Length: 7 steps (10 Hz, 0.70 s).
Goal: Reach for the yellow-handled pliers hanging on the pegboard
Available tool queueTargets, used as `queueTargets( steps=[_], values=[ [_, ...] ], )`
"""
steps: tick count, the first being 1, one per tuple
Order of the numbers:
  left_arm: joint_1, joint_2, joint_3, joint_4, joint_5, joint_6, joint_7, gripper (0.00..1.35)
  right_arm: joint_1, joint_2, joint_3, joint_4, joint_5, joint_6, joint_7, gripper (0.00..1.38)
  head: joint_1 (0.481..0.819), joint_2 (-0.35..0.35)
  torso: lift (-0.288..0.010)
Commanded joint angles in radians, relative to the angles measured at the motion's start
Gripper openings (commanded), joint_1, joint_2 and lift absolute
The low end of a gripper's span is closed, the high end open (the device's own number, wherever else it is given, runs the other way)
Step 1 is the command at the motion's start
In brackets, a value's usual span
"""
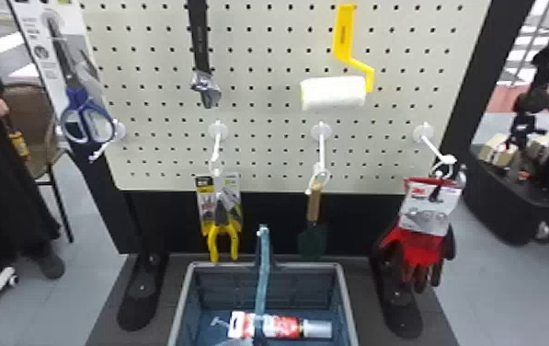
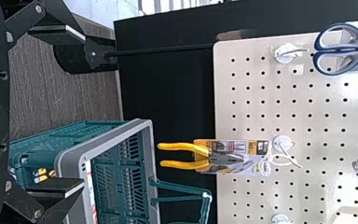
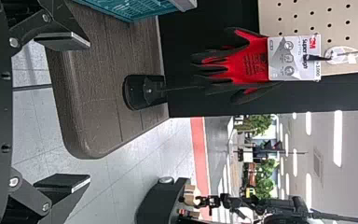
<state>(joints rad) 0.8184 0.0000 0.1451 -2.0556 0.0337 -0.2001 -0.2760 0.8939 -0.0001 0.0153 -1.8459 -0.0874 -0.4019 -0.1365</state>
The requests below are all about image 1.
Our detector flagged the green trowel wooden handle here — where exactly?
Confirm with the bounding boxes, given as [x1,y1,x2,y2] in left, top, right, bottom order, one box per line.
[296,180,330,261]

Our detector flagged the blue scissors on card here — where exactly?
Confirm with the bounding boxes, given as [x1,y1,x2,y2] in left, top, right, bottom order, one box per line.
[8,0,119,147]

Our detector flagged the red white tube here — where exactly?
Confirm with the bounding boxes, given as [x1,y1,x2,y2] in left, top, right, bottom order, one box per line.
[226,309,334,340]

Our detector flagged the blue basket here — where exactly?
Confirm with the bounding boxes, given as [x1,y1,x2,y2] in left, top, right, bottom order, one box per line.
[166,224,360,346]

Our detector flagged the white pegboard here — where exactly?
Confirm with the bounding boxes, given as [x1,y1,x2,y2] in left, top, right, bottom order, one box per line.
[6,0,537,340]

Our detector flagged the yellow paint roller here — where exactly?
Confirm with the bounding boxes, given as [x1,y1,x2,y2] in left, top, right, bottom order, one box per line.
[299,4,376,111]

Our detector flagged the brown chair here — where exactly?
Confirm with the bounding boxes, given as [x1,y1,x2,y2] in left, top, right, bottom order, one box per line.
[2,84,75,244]

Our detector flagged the red gloves on card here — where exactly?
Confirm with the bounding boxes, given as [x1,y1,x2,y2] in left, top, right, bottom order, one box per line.
[374,175,463,294]

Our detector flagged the black adjustable wrench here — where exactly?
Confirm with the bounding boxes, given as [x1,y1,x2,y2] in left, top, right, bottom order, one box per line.
[185,0,223,110]

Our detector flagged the yellow pliers on card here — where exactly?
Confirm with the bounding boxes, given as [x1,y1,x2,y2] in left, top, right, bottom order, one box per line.
[194,173,245,265]

